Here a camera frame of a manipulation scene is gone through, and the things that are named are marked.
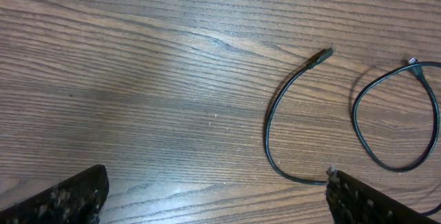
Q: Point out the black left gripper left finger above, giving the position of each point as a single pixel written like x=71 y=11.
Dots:
x=76 y=200

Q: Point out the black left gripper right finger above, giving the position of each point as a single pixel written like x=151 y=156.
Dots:
x=351 y=201

